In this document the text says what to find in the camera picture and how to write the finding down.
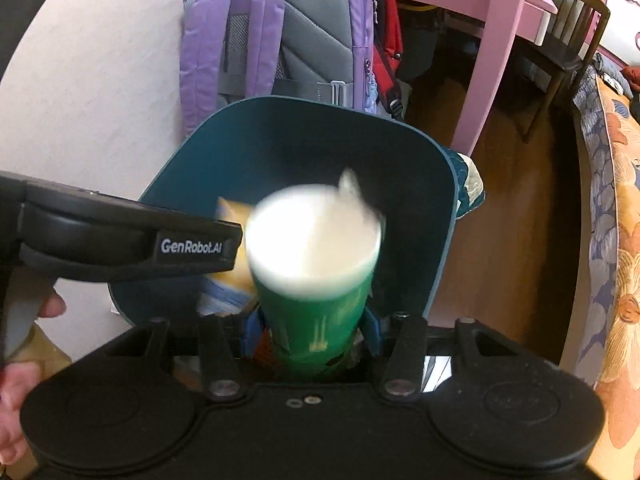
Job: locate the pink white headboard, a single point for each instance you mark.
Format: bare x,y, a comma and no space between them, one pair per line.
620,20

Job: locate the purple grey backpack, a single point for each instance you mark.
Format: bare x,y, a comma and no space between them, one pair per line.
200,50

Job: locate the person's left hand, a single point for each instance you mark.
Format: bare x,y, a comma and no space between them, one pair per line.
17,395

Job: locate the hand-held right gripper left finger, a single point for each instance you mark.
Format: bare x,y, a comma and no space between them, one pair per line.
251,335

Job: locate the dark wooden chair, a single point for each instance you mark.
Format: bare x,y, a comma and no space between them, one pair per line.
555,55

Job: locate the red garment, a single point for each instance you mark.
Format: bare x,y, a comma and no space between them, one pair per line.
632,80

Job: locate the red bag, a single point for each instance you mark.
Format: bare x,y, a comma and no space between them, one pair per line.
387,35

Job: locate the dark teal trash bin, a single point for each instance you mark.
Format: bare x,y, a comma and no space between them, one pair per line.
300,150

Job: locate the blue white packet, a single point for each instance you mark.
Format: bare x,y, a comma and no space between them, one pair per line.
225,295

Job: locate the bed with orange floral sheet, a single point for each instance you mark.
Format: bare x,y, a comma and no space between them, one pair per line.
620,310

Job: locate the orange snack packet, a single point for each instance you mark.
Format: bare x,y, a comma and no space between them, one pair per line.
232,212

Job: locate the green paper cup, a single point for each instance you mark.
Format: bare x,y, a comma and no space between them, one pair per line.
310,320

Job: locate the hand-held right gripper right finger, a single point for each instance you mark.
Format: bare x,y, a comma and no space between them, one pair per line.
372,327

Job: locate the pink desk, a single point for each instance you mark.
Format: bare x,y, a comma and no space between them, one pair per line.
495,35

